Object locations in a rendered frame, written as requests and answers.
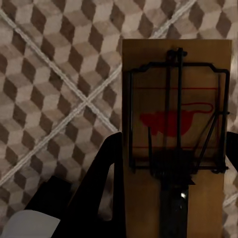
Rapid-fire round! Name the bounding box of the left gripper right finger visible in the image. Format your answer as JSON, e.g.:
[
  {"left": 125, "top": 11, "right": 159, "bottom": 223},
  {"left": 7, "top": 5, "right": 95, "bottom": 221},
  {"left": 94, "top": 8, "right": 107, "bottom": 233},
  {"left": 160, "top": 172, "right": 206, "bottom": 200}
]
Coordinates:
[{"left": 226, "top": 132, "right": 238, "bottom": 172}]

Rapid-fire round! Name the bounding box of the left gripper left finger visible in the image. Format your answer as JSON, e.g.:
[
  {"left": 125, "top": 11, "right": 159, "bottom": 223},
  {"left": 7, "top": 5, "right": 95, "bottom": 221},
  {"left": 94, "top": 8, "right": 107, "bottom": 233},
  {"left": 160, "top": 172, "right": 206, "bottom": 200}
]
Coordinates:
[{"left": 51, "top": 132, "right": 126, "bottom": 238}]

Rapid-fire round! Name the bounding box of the mousetrap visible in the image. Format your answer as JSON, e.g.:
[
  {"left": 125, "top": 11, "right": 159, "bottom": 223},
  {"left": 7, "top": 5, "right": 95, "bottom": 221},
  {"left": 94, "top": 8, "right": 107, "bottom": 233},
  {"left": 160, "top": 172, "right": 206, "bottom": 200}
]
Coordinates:
[{"left": 121, "top": 39, "right": 232, "bottom": 238}]

